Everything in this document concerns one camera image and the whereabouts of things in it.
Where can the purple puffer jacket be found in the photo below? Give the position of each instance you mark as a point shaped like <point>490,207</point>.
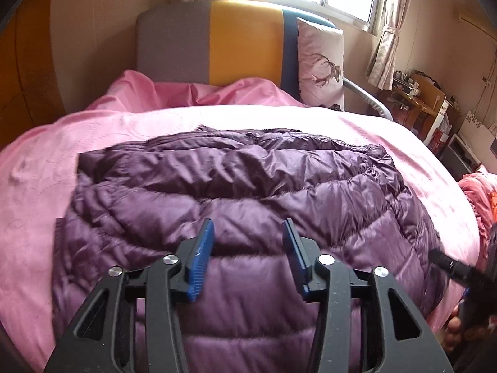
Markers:
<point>240,186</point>

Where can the grey metal bed rail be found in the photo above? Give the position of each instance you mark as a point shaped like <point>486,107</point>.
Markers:
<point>369,93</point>

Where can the orange wooden wardrobe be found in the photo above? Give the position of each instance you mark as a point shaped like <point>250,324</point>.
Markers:
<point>27,70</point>

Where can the pink deer print pillow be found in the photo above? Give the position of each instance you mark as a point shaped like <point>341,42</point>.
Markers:
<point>320,66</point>

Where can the pink bedspread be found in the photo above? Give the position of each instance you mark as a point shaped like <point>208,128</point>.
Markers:
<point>46,186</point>

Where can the grey yellow blue headboard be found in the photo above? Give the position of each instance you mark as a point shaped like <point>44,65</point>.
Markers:
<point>233,42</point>

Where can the orange floral blanket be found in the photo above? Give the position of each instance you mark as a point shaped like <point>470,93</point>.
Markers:
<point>481,198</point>

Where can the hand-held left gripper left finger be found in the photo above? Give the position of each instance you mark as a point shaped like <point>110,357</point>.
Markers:
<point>200,265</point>

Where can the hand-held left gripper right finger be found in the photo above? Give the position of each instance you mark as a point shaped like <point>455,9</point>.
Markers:
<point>297,262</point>

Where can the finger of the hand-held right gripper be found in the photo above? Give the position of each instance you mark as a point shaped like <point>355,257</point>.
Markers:
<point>454,266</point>

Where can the wooden desk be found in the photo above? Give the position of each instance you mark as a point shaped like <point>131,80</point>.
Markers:
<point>421,103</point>

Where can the person's right hand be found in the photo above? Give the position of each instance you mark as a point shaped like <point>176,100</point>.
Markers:
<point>456,330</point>

